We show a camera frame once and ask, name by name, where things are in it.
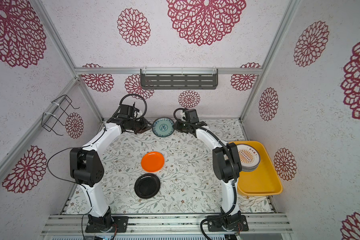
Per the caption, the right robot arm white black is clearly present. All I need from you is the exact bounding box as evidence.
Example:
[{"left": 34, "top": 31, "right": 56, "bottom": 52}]
[{"left": 174, "top": 108, "right": 242, "bottom": 226}]

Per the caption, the black plate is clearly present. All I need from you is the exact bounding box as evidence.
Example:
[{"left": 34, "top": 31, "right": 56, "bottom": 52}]
[{"left": 134, "top": 173, "right": 161, "bottom": 199}]

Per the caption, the black wire wall rack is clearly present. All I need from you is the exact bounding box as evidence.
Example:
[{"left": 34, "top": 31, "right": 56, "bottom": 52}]
[{"left": 41, "top": 95, "right": 80, "bottom": 136}]

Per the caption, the blue floral dark plate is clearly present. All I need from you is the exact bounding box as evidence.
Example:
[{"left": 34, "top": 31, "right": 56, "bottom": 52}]
[{"left": 152, "top": 117, "right": 175, "bottom": 138}]

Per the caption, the grey wall shelf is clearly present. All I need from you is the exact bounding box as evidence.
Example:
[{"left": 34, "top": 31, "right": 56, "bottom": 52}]
[{"left": 140, "top": 69, "right": 219, "bottom": 90}]

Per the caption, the aluminium front rail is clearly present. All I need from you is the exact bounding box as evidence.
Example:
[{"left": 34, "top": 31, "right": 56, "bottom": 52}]
[{"left": 40, "top": 213, "right": 294, "bottom": 236}]

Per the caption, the orange plastic plate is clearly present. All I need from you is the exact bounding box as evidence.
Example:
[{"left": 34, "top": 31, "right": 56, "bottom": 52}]
[{"left": 141, "top": 152, "right": 165, "bottom": 173}]

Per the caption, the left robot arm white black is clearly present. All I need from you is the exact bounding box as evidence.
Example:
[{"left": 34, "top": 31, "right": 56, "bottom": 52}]
[{"left": 68, "top": 94, "right": 151, "bottom": 231}]

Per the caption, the orange sunburst plate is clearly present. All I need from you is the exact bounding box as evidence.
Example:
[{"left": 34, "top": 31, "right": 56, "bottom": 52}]
[{"left": 237, "top": 144, "right": 261, "bottom": 169}]

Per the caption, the yellow plastic bin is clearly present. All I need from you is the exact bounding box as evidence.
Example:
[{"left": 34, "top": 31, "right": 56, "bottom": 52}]
[{"left": 235, "top": 141, "right": 283, "bottom": 196}]

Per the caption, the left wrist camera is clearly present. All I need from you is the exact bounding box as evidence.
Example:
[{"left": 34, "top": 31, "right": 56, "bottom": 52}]
[{"left": 118, "top": 105, "right": 140, "bottom": 119}]

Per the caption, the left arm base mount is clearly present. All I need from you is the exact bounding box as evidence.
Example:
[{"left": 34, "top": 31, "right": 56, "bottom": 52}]
[{"left": 85, "top": 207, "right": 129, "bottom": 233}]

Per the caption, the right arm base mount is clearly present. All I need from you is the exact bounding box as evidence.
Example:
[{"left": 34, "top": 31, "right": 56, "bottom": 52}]
[{"left": 207, "top": 211, "right": 249, "bottom": 232}]

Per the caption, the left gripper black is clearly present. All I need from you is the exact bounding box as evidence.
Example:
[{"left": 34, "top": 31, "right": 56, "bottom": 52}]
[{"left": 128, "top": 116, "right": 154, "bottom": 135}]

